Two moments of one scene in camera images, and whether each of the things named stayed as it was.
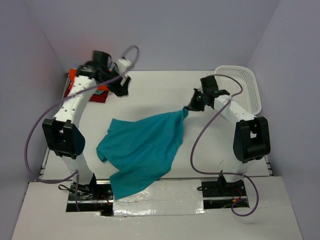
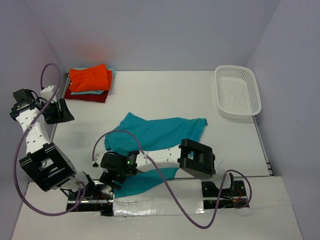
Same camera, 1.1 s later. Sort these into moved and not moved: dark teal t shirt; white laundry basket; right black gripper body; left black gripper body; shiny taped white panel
Moved: right black gripper body; left black gripper body; dark teal t shirt
Not moved: shiny taped white panel; white laundry basket
